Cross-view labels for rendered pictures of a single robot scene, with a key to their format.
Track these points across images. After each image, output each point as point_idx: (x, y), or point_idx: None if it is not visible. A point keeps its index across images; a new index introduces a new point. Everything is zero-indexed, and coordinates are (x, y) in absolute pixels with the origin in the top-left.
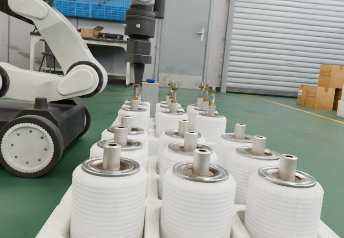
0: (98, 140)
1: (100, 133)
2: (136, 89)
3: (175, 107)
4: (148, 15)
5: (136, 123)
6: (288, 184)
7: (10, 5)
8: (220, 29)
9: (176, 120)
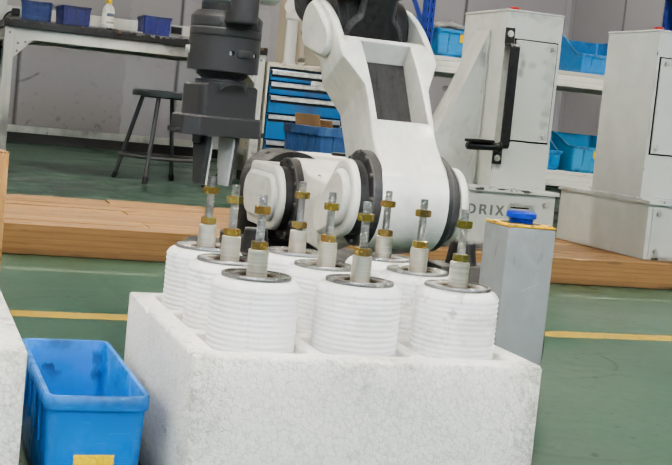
0: (538, 413)
1: (623, 412)
2: (207, 199)
3: (223, 245)
4: (201, 22)
5: (168, 273)
6: None
7: (302, 35)
8: None
9: (190, 272)
